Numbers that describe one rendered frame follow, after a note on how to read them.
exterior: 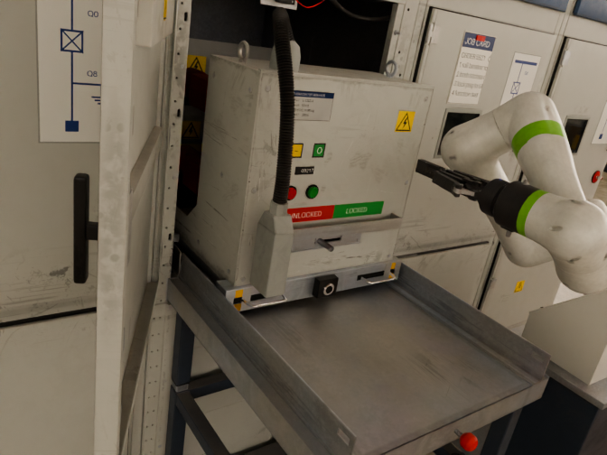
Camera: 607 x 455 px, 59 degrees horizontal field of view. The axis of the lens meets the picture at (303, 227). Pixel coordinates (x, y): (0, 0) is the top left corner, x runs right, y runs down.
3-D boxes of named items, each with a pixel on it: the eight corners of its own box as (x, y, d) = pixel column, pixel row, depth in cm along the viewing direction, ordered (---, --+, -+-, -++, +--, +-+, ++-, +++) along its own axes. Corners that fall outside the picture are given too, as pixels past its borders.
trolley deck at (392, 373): (541, 397, 121) (549, 376, 118) (325, 504, 85) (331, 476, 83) (353, 266, 170) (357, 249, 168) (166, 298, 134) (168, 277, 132)
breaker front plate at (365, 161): (393, 265, 146) (436, 89, 128) (236, 294, 118) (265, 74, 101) (389, 264, 147) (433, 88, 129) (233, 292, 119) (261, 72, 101)
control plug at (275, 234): (284, 295, 112) (297, 218, 106) (265, 299, 109) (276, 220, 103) (266, 278, 118) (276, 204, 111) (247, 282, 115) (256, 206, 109)
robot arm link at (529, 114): (506, 128, 140) (487, 98, 132) (555, 105, 133) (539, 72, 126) (523, 179, 128) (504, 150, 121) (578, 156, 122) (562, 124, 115)
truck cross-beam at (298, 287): (397, 279, 149) (402, 260, 147) (223, 314, 118) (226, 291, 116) (385, 271, 152) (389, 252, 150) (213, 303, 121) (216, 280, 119)
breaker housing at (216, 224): (392, 264, 147) (435, 86, 129) (231, 292, 118) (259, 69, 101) (292, 199, 184) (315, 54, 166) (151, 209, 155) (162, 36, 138)
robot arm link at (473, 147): (509, 250, 168) (429, 128, 142) (563, 231, 161) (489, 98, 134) (517, 282, 159) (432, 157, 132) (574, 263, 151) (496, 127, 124)
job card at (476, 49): (478, 106, 171) (497, 37, 163) (447, 103, 162) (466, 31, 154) (477, 105, 171) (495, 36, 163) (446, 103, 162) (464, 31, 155)
